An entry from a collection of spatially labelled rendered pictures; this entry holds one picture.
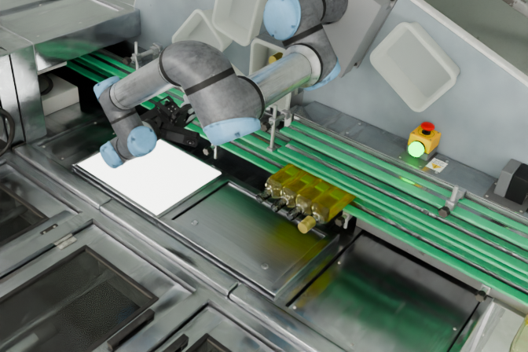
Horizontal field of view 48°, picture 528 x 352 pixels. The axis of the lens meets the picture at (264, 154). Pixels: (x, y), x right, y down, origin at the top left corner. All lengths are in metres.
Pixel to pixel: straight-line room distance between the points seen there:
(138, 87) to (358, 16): 0.66
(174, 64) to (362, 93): 0.81
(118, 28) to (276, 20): 1.00
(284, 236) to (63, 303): 0.67
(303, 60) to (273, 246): 0.61
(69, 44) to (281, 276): 1.17
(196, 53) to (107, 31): 1.19
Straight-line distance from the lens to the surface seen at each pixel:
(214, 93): 1.23
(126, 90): 1.48
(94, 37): 2.38
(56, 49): 2.30
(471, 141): 1.81
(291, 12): 1.55
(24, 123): 2.33
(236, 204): 1.97
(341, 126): 1.90
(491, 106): 1.75
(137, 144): 1.55
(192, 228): 1.88
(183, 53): 1.26
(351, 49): 1.76
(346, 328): 1.70
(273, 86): 1.38
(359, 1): 1.70
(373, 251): 1.93
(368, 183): 1.83
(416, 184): 1.74
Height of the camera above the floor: 2.29
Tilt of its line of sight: 42 degrees down
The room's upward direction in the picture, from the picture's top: 124 degrees counter-clockwise
